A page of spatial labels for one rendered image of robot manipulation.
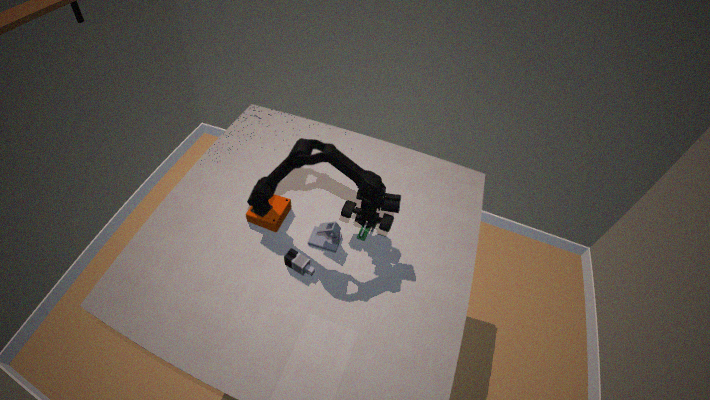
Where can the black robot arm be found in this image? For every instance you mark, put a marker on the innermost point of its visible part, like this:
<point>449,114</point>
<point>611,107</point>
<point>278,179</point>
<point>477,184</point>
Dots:
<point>371,191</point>

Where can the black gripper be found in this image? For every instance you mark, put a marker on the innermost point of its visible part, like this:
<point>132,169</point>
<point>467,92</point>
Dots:
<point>372,217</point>

